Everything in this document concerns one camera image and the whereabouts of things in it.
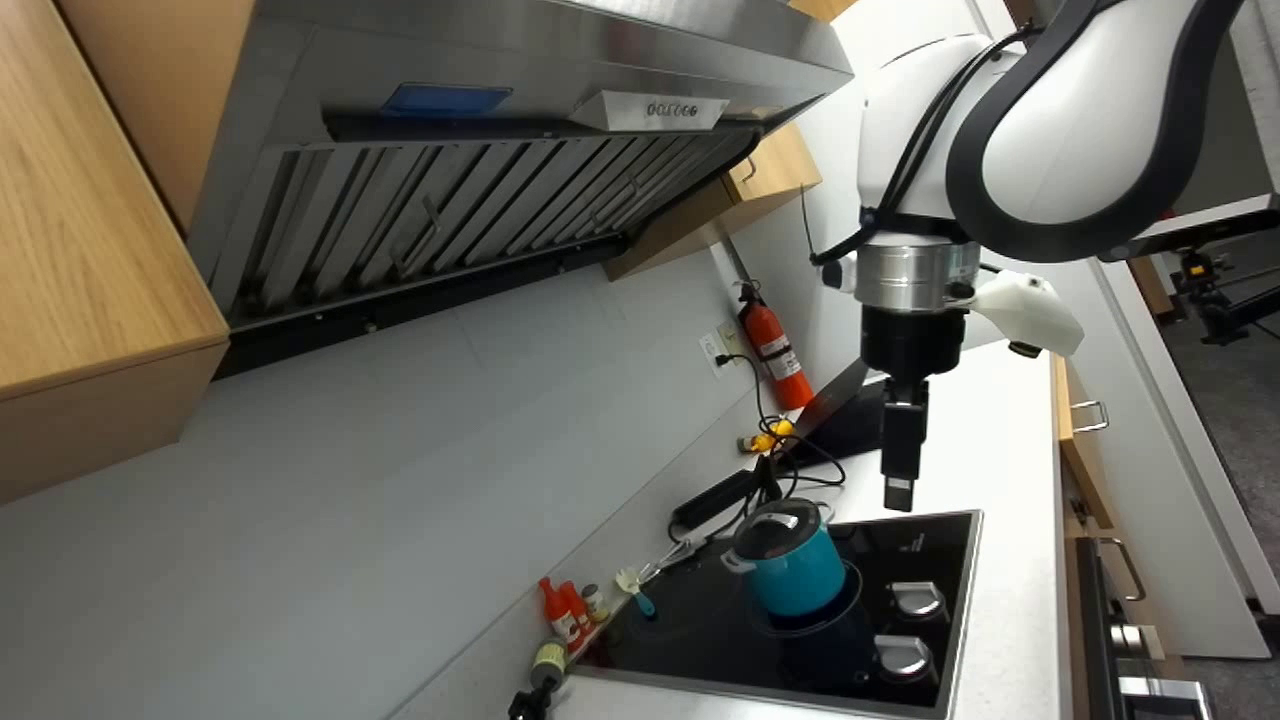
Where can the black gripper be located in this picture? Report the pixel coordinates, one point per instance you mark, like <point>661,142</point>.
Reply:
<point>913,298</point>

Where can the dark pot lid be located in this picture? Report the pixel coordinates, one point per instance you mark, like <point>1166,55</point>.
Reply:
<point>768,535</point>

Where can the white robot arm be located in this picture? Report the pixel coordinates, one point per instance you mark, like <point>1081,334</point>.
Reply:
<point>990,156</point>

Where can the blue pot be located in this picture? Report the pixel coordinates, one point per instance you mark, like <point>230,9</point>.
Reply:
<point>801,580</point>

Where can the black glass stove top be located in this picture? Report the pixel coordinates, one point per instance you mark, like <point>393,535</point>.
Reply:
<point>881,644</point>

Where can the red fire extinguisher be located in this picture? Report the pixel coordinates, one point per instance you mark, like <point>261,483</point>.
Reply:
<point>768,337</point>

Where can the black oven front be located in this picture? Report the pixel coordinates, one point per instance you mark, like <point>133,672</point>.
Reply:
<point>1113,663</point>

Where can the red sauce bottle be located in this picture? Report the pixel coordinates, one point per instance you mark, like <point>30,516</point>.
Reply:
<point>571,615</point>

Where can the green capped dark bottle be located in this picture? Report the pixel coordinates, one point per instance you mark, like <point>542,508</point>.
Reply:
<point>546,672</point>

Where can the steel range hood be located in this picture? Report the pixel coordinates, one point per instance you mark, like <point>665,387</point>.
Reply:
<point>377,145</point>

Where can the wooden upper cabinet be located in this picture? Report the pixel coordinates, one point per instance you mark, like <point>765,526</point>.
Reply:
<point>106,324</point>

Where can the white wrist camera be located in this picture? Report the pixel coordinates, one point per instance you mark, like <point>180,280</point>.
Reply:
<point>1029,314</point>

